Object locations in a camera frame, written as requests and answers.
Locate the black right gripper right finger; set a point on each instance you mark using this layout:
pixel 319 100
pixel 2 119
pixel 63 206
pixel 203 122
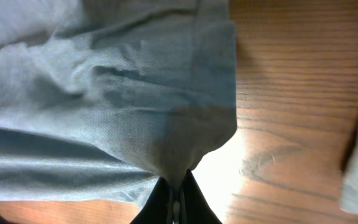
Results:
pixel 194 208

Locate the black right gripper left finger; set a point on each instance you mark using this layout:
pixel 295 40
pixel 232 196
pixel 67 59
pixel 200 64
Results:
pixel 155 211

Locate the grey shorts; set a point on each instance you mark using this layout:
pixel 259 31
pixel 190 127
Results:
pixel 98 99

